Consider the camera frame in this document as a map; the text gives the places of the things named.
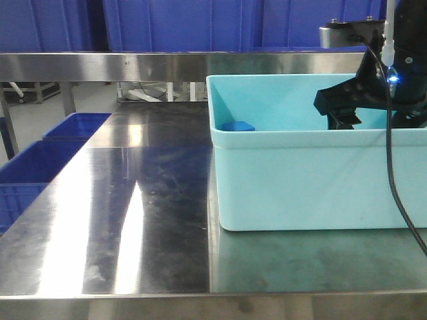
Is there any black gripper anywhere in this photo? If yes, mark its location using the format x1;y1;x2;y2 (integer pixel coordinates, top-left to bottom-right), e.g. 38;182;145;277
314;31;426;130

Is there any blue cube in tub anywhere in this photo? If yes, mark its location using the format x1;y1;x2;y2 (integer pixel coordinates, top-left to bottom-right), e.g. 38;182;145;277
221;121;256;132

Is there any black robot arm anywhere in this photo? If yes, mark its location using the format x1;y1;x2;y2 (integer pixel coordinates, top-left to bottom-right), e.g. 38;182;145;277
314;1;426;130

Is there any large blue crate top centre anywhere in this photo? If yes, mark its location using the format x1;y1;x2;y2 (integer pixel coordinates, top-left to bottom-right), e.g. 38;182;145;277
103;1;385;53

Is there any blue crate top left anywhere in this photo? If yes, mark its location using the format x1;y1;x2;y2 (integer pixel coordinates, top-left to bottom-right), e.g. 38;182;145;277
1;1;94;53

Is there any light blue plastic tub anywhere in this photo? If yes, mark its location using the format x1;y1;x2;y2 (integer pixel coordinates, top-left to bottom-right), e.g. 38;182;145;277
207;73;406;231

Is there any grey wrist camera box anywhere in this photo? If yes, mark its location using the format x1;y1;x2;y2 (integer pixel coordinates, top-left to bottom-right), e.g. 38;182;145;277
319;19;384;49

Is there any stainless steel upper shelf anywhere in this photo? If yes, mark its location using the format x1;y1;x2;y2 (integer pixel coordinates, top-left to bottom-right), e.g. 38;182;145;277
1;52;363;82

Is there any white cable connector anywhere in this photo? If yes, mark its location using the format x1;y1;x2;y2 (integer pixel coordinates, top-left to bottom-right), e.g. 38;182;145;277
381;0;396;67

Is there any blue crate far left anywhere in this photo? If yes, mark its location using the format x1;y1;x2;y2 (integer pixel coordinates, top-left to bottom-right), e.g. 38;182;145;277
42;113;111;141

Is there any blue crate near left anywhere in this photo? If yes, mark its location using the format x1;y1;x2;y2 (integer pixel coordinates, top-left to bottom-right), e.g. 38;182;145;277
0;139;88;234

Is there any black cable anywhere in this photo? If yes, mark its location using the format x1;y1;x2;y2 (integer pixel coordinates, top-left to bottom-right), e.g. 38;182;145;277
362;39;427;257

